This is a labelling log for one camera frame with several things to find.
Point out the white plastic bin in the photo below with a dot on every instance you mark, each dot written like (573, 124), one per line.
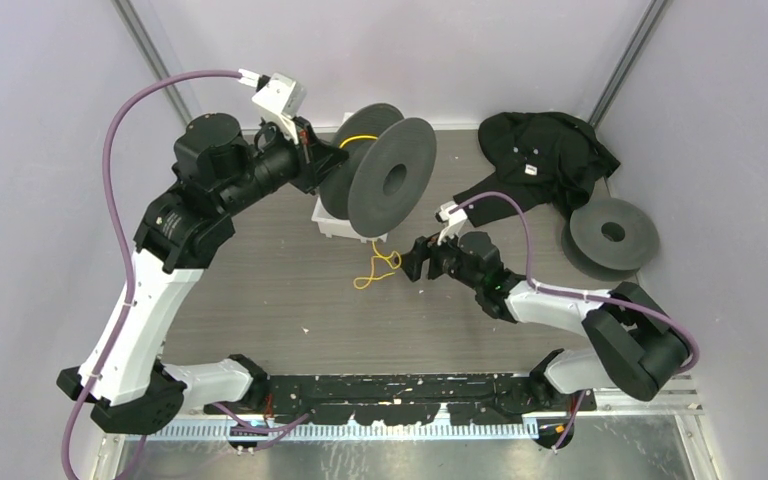
(345, 118)
(332, 227)

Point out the white plastic bin far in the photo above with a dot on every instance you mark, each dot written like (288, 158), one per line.
(345, 118)

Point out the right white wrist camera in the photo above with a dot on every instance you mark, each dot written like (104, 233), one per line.
(452, 217)

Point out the white plastic bin near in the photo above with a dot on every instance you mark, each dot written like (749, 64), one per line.
(332, 227)

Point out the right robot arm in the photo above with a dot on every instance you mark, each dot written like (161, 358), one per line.
(631, 348)

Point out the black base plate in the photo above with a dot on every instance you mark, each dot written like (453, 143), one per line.
(400, 400)

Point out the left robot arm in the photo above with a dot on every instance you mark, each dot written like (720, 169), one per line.
(131, 390)

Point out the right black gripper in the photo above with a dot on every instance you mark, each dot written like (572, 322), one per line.
(412, 262)

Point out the black cloth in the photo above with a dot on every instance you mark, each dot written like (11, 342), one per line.
(541, 158)

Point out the black cable spool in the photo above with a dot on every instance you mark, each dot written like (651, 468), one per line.
(390, 162)
(609, 239)

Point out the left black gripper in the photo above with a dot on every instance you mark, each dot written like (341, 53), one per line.
(313, 155)

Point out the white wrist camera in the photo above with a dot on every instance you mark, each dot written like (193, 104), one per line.
(452, 217)
(278, 99)

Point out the slotted cable duct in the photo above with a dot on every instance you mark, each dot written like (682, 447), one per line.
(206, 430)

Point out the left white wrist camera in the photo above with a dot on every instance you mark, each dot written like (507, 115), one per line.
(278, 99)

